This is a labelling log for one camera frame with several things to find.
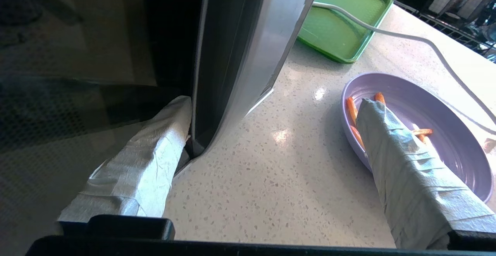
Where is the purple plate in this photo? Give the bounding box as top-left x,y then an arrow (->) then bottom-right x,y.
341,72 -> 494,204

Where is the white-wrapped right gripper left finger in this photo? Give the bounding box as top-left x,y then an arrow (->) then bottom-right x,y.
57,95 -> 193,241

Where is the green plastic tray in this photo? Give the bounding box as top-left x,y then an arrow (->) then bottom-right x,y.
298,0 -> 394,64

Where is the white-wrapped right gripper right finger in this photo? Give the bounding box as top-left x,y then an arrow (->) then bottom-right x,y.
356,98 -> 496,251

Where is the black wire dish rack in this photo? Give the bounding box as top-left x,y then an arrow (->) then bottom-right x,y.
382,0 -> 496,61

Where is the dark glass microwave door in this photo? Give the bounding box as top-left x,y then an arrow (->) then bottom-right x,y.
0,0 -> 325,225

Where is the white power cable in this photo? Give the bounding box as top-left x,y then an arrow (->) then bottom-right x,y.
312,1 -> 496,125

